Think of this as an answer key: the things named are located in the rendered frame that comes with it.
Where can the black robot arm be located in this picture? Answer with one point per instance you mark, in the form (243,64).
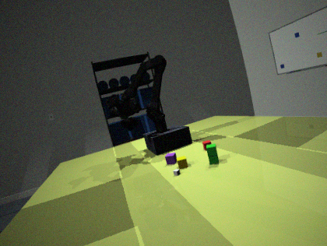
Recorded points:
(158,64)

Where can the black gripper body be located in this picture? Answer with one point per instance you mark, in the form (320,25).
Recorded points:
(123,112)

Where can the purple block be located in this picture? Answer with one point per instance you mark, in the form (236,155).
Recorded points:
(171,158)

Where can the green block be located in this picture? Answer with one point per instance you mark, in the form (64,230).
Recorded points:
(211,149)
(213,159)

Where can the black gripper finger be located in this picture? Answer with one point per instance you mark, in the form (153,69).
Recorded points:
(112,102)
(127,122)

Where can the yellow block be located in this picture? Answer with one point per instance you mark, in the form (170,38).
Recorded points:
(182,162)

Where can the small white cube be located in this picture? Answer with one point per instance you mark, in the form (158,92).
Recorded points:
(177,172)

